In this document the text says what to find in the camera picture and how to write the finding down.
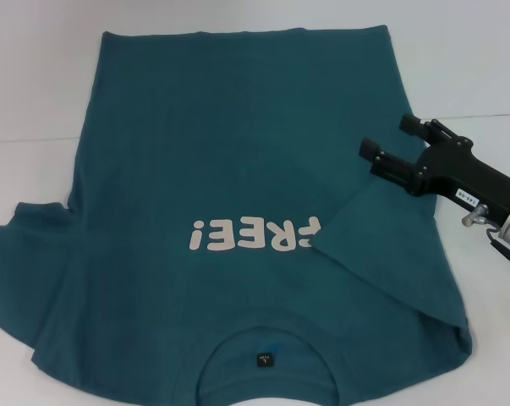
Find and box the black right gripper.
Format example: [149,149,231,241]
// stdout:
[359,113,510,225]

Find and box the teal t-shirt with FREE print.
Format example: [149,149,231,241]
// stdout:
[0,25,471,406]

